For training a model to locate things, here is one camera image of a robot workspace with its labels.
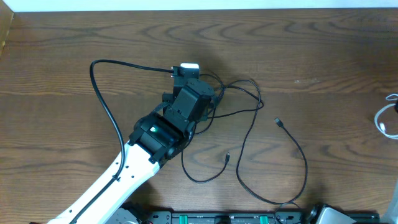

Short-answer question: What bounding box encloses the white usb cable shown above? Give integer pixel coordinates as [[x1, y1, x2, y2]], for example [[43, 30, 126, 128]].
[[374, 93, 398, 140]]

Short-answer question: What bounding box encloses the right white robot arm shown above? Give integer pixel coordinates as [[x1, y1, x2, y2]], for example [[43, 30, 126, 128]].
[[381, 184, 398, 224]]

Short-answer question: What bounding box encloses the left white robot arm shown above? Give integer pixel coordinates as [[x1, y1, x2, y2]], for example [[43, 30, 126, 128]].
[[51, 78, 215, 224]]

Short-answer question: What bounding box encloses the left camera black cable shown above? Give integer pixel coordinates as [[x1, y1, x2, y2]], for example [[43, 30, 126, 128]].
[[89, 59, 175, 224]]

